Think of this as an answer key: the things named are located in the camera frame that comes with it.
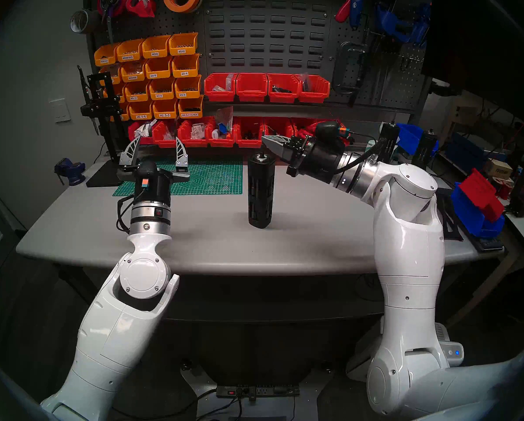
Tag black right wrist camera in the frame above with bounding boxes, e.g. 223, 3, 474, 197
315, 121, 350, 144

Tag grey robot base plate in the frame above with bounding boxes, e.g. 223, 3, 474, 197
181, 365, 332, 421

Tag blue handled clamp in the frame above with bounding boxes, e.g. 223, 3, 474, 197
349, 0, 366, 31

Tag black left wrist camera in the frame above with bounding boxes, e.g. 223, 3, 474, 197
136, 160, 158, 192

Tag black cylindrical screwdriver set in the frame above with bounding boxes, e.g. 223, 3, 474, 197
376, 122, 401, 153
248, 150, 276, 229
413, 128, 439, 168

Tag blue bench vise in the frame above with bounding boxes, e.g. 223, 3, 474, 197
54, 158, 86, 186

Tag yellow bin labelled M2.5-6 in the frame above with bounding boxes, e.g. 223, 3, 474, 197
129, 100, 154, 121

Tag grey duct tape roll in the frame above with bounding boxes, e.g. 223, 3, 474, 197
70, 9, 98, 34

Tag yellow bin labelled M3X6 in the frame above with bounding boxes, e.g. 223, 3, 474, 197
169, 32, 199, 56

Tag black flat frame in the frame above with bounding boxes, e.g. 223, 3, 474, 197
437, 192, 464, 242

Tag white parts bag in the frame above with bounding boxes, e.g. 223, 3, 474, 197
135, 119, 158, 139

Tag yellow bin labelled M3X8 BAD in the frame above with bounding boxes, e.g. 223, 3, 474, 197
116, 39, 145, 62

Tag yellow bin labelled M3-8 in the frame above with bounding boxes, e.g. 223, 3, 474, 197
149, 78, 176, 100

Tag dark blue crate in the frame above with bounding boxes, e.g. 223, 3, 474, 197
446, 133, 500, 163

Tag yellow bin labelled M3-4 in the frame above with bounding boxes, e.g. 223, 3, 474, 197
172, 54, 200, 78

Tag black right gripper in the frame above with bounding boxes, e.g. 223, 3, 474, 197
261, 135, 348, 184

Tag purple handled scissors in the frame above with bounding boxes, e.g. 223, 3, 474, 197
101, 0, 115, 46

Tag yellow bin labelled M3-12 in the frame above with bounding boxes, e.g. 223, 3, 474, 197
125, 80, 150, 102

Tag yellow bin labelled M4 HEX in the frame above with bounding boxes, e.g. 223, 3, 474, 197
178, 96, 204, 118

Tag red plastic parts bin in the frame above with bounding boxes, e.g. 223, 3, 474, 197
207, 118, 237, 148
151, 120, 183, 148
236, 73, 269, 102
204, 73, 238, 102
264, 117, 295, 138
291, 118, 318, 139
179, 118, 213, 148
128, 121, 155, 145
298, 75, 331, 104
234, 117, 265, 149
267, 73, 300, 104

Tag white air purifier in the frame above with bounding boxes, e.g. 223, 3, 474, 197
347, 321, 464, 381

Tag red handled clamp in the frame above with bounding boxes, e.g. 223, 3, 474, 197
335, 0, 360, 24

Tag small cardboard box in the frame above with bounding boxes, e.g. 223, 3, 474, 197
485, 158, 513, 179

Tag green cutting mat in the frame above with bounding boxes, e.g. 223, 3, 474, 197
113, 156, 243, 197

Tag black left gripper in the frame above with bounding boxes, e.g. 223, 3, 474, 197
116, 136, 191, 207

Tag tall clear plastic bag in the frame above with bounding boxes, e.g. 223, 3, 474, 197
215, 106, 235, 133

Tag blue plastic bin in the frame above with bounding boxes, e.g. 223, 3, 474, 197
396, 123, 440, 155

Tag dark grey tool wall panel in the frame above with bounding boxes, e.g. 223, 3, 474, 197
83, 0, 433, 116

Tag yellow bin labelled M2.5-5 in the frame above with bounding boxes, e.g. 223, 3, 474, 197
152, 98, 179, 119

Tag white wall switch plate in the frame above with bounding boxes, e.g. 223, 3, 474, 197
49, 98, 71, 123

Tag blue spring clamp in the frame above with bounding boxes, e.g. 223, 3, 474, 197
373, 0, 414, 43
409, 3, 432, 47

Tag blue stacked storage bins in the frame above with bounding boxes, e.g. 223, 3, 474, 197
450, 183, 506, 239

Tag yellow bin labelled M3-6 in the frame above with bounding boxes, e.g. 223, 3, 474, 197
174, 75, 202, 99

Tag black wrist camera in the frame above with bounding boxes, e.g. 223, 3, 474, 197
136, 160, 158, 192
315, 121, 350, 144

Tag black screwdriver stand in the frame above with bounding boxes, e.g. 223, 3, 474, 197
77, 65, 133, 188

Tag grey metal C-clamp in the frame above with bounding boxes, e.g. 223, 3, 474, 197
331, 41, 368, 96

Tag black monitor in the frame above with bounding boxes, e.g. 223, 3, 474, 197
422, 0, 524, 127

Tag black pen electric screwdriver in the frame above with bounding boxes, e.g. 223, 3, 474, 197
77, 65, 101, 136

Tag black power strip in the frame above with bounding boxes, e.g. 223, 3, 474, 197
216, 384, 300, 399

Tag black desktop device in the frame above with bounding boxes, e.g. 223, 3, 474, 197
507, 167, 524, 218

